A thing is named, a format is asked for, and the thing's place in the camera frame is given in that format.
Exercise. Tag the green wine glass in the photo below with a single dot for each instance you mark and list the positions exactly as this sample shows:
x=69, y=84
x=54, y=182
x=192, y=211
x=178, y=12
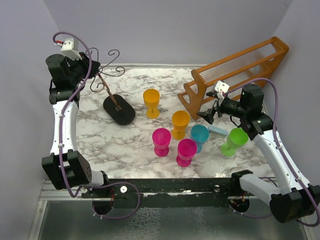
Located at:
x=236, y=139

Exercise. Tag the blue wine glass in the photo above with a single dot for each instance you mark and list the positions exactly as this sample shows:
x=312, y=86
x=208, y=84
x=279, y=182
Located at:
x=199, y=134

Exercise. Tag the pink wine glass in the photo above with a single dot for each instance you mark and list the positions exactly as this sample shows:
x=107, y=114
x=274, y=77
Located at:
x=161, y=138
x=186, y=150

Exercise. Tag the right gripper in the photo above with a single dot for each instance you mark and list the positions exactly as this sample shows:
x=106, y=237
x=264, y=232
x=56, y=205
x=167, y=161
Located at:
x=208, y=115

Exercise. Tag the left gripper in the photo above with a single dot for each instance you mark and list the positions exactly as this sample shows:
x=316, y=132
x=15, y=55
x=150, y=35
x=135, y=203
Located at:
x=85, y=61

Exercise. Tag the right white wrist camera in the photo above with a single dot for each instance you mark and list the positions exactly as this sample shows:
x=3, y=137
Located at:
x=221, y=88

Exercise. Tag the wooden dish rack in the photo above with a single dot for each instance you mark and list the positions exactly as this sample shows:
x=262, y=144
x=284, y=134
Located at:
x=258, y=61

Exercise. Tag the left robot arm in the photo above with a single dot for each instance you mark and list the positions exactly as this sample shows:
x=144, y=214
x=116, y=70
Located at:
x=65, y=166

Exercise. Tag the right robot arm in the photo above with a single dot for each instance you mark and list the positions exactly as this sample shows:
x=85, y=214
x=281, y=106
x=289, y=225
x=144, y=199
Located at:
x=294, y=197

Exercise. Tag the metal wine glass rack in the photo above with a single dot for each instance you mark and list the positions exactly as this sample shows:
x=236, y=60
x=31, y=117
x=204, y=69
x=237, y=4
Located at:
x=115, y=105

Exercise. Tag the black base frame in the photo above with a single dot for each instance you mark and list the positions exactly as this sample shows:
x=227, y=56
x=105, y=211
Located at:
x=166, y=192

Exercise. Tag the yellow wine glass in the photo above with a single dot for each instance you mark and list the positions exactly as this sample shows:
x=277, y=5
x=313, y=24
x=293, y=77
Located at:
x=151, y=99
x=180, y=122

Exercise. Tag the light blue eraser block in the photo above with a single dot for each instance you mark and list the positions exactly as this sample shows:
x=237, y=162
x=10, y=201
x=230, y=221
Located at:
x=217, y=131

